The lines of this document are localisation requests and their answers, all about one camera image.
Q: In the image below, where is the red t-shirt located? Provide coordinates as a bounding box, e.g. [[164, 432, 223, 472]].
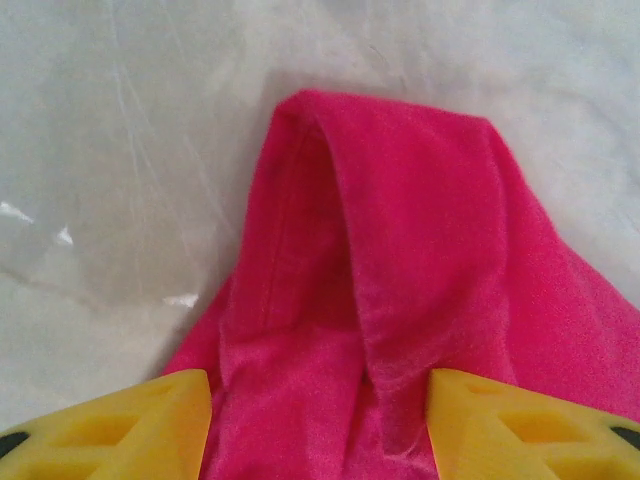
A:
[[159, 88, 640, 480]]

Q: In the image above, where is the cream table cover sheet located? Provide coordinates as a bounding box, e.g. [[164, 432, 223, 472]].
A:
[[0, 0, 640, 480]]

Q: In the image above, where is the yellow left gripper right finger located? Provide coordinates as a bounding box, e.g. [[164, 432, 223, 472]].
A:
[[426, 368, 640, 480]]

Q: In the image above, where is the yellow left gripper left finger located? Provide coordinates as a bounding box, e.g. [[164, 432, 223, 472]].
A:
[[0, 368, 214, 480]]

